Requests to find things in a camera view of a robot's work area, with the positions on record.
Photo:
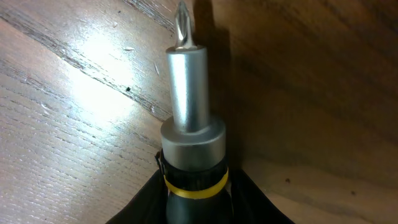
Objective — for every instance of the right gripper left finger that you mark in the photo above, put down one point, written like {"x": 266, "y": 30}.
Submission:
{"x": 147, "y": 206}

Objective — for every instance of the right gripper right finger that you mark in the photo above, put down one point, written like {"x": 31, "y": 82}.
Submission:
{"x": 250, "y": 205}

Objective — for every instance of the yellow black stubby screwdriver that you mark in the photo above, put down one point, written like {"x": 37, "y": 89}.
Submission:
{"x": 193, "y": 157}

